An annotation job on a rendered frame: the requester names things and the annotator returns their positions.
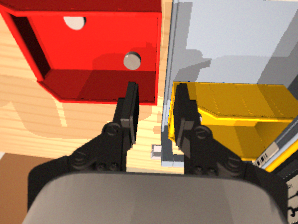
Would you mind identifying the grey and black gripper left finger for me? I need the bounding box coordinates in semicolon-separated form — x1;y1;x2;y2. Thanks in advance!
27;82;139;213

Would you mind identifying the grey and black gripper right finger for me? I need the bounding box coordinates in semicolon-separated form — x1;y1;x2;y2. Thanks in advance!
173;83;288;223

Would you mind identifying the yellow open bin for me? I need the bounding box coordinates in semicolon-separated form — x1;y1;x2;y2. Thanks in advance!
168;82;298;161

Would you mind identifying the dark grey metal shelf frame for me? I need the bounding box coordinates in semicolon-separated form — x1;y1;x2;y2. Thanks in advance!
150;0;298;169

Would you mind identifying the red bin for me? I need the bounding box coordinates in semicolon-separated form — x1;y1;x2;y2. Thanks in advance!
0;0;162;106

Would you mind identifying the yellow long thin bar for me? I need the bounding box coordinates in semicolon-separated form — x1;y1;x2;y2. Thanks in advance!
265;139;298;172

